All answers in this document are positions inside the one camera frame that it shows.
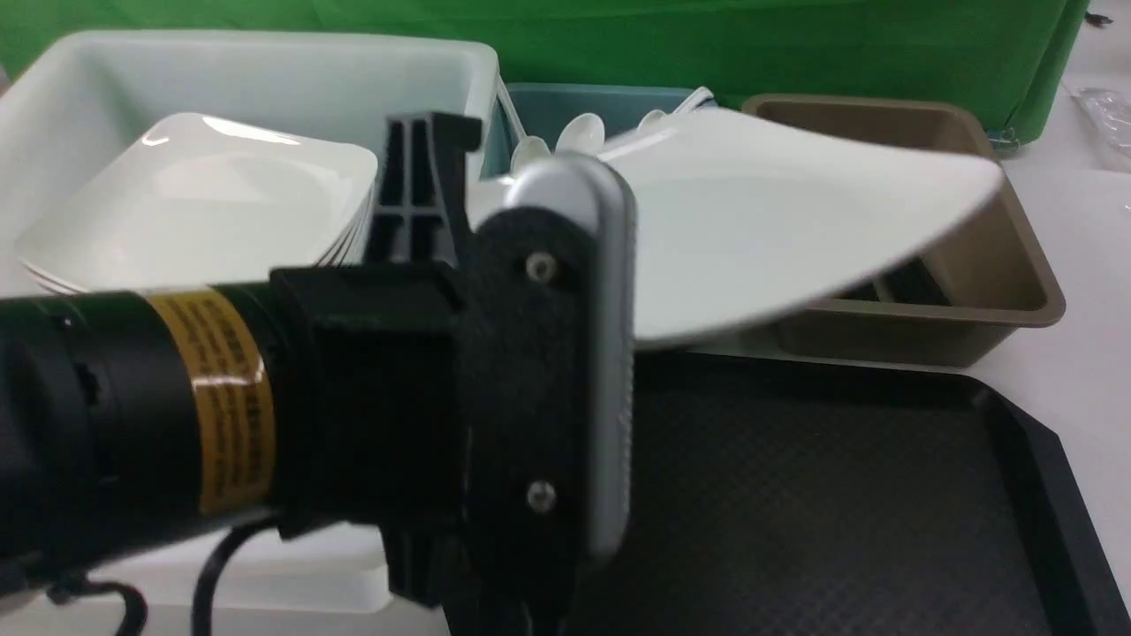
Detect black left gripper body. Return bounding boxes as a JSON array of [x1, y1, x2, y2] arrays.
[[269, 207, 602, 635]]

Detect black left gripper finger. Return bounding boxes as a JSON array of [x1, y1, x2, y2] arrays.
[[364, 112, 483, 266]]

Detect large white square plate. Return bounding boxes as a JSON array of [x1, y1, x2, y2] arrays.
[[598, 108, 1005, 349]]

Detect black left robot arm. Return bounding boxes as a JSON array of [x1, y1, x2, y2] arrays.
[[3, 112, 623, 635]]

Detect teal plastic spoon bin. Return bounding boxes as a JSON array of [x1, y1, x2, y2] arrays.
[[506, 83, 692, 148]]

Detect pile of white soup spoons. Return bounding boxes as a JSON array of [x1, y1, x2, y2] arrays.
[[482, 83, 717, 178]]

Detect stack of white square plates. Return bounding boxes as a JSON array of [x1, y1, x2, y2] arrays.
[[12, 112, 379, 292]]

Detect black plastic serving tray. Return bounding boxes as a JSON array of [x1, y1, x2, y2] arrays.
[[568, 352, 1130, 635]]

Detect large white plastic tub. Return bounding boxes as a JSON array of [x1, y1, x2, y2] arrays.
[[0, 31, 501, 614]]

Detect black chopsticks in bin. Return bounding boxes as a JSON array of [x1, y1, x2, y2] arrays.
[[838, 259, 953, 307]]

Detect brown plastic chopstick bin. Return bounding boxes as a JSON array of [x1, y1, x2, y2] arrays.
[[742, 94, 1067, 367]]

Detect green cloth backdrop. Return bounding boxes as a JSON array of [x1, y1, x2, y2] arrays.
[[1, 1, 1088, 141]]

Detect clear plastic bag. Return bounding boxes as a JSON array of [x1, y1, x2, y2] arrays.
[[1069, 86, 1130, 173]]

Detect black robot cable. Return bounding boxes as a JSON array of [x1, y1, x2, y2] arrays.
[[44, 521, 284, 636]]

